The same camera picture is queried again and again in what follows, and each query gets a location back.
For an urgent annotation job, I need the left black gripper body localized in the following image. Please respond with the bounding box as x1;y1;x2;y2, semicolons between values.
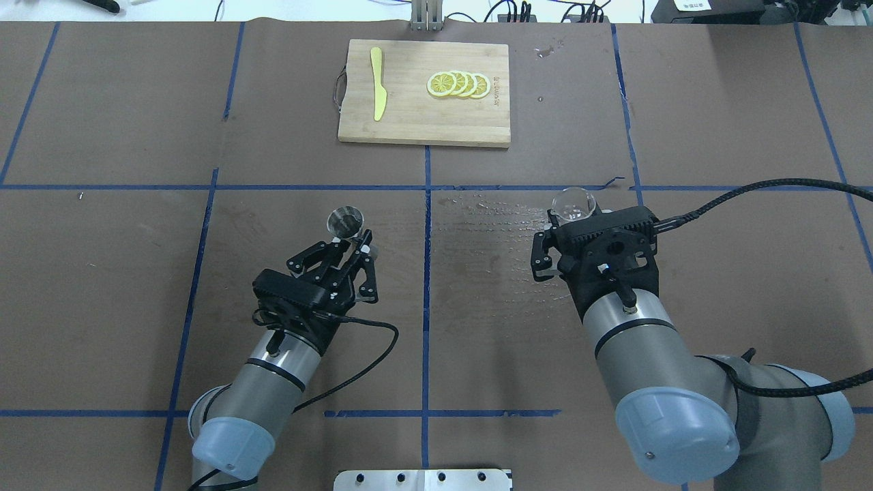
256;269;355;354

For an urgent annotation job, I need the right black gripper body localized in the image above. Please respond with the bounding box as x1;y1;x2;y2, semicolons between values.
557;232;659;319

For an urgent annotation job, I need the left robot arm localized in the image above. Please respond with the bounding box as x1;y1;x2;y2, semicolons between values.
188;230;378;490

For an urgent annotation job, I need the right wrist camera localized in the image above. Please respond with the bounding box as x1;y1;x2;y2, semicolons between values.
552;206;657;252

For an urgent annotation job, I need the yellow plastic knife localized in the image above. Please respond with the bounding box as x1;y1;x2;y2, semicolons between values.
369;46;387;122

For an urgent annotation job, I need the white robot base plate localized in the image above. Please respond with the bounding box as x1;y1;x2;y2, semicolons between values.
333;468;514;490

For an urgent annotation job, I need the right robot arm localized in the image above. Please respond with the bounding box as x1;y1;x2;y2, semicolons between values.
532;228;855;490

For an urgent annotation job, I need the aluminium frame post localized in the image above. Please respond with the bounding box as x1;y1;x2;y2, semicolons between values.
409;0;445;31

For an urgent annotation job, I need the steel jigger measuring cup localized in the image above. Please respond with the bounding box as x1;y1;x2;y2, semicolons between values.
325;205;379;260

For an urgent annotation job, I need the wooden cutting board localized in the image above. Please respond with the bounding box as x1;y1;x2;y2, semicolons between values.
338;38;512;148

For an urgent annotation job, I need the clear glass cup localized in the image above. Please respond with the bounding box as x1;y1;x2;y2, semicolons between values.
549;187;599;226

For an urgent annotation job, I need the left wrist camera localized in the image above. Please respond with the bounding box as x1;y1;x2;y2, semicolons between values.
252;269;329;319

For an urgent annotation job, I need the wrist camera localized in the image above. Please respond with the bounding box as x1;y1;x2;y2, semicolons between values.
252;269;329;319
552;206;657;252

